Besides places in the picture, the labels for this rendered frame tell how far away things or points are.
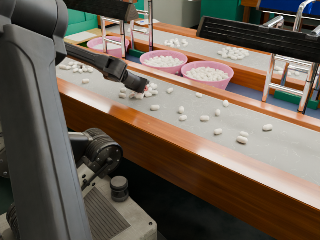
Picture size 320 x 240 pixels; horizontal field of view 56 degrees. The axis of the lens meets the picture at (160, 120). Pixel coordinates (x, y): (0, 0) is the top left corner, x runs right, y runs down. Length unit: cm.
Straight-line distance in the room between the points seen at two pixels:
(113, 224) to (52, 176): 89
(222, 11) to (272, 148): 324
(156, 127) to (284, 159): 45
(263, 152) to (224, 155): 16
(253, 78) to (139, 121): 73
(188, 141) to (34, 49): 77
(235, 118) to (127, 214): 56
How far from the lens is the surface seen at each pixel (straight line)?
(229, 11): 417
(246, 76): 166
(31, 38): 36
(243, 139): 111
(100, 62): 120
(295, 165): 108
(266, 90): 134
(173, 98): 136
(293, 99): 159
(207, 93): 140
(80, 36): 213
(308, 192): 96
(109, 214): 121
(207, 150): 102
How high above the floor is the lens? 139
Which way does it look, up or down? 32 degrees down
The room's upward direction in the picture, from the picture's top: straight up
